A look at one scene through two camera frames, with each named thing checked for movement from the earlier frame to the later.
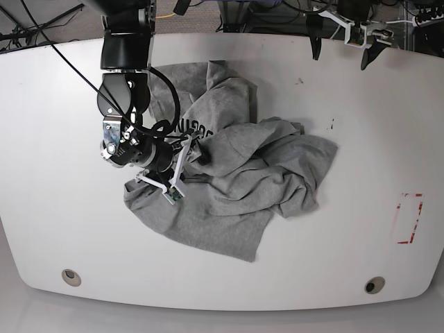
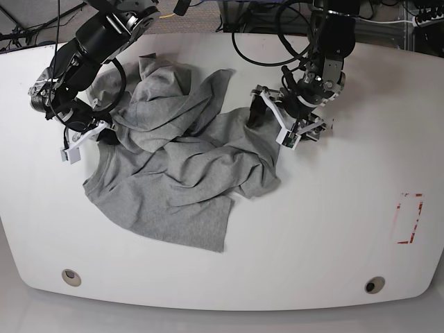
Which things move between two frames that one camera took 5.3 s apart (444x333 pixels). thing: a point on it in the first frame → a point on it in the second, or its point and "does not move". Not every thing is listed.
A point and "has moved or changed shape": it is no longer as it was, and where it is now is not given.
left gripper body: (127, 147) → (49, 96)
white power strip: (416, 23) does not move
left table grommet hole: (71, 277) does not move
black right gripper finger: (370, 54) → (313, 134)
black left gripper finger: (196, 152) → (107, 135)
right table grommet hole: (375, 284) does not move
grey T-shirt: (241, 171) has moved or changed shape
